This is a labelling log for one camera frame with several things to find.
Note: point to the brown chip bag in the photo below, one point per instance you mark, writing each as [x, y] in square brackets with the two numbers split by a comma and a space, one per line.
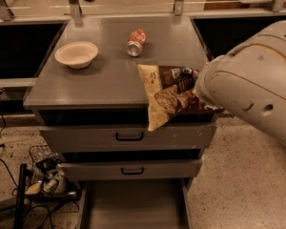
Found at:
[170, 91]

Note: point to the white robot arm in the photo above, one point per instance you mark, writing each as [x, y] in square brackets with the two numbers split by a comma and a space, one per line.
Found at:
[249, 81]

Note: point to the grey top drawer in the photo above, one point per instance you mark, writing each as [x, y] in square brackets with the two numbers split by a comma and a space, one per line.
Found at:
[111, 138]

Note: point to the grey metal drawer cabinet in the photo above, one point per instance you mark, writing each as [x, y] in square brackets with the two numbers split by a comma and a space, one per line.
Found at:
[110, 91]

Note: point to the grey middle drawer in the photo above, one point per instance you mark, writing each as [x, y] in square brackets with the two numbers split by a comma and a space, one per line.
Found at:
[118, 170]

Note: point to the grey open bottom drawer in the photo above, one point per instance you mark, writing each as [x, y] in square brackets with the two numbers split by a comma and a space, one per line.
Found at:
[134, 204]

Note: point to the red soda can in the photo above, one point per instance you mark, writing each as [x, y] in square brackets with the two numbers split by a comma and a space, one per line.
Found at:
[136, 41]

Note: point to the white paper bowl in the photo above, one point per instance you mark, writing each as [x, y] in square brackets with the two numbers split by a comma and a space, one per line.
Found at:
[76, 55]

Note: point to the wooden furniture piece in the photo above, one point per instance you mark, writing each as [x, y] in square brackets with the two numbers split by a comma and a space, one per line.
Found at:
[231, 5]

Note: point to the black top drawer handle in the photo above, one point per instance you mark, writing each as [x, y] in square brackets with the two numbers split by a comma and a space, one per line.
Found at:
[130, 138]

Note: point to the black drawer handle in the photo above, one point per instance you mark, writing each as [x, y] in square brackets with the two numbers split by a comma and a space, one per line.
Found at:
[130, 138]
[132, 171]

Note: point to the black middle drawer handle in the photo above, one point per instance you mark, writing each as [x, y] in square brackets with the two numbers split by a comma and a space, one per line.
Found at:
[132, 171]

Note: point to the black wire basket with items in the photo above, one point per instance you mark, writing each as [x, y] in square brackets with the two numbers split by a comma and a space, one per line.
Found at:
[47, 181]

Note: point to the metal railing post centre-left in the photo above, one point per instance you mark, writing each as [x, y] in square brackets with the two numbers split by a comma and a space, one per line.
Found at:
[75, 8]

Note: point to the black metal stand post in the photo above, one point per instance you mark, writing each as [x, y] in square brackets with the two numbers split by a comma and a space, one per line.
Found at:
[19, 208]

